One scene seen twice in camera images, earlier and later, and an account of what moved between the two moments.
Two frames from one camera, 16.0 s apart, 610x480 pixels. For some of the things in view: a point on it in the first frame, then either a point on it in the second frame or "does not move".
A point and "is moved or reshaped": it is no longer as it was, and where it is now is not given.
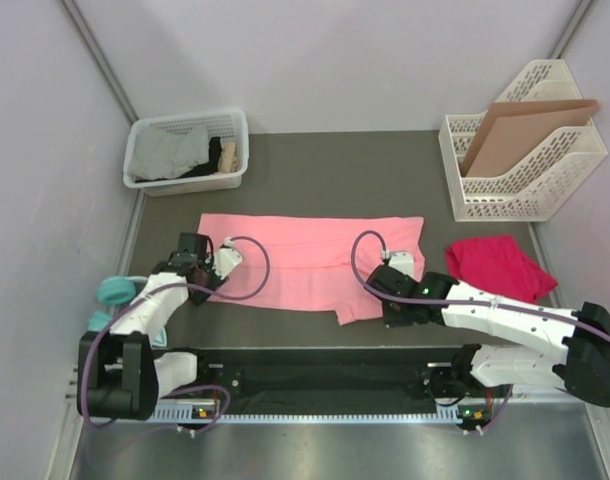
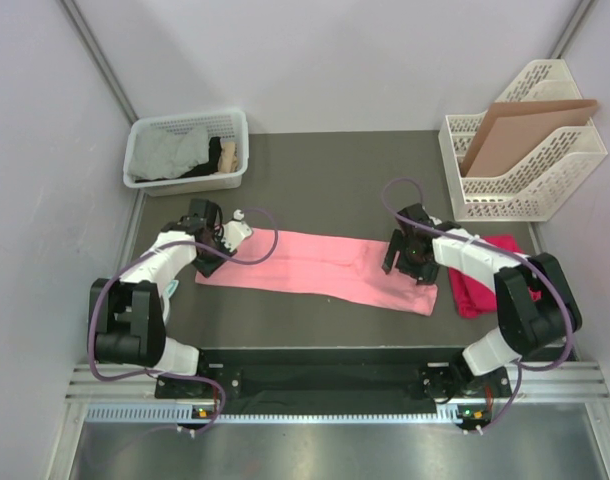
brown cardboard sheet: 510,131 does not move
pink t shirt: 312,262 is moved or reshaped
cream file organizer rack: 544,178 does not move
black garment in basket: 210,167 does not move
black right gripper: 391,320 → 425,274
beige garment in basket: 228,160 does not move
